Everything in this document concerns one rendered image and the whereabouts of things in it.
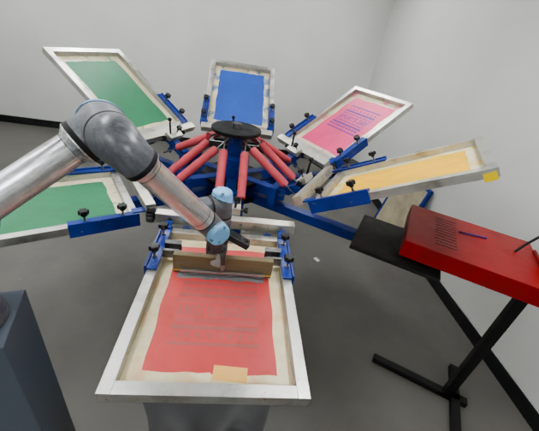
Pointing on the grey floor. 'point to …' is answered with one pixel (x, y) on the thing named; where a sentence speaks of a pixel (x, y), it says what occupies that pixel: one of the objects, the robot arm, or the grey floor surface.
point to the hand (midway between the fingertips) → (223, 266)
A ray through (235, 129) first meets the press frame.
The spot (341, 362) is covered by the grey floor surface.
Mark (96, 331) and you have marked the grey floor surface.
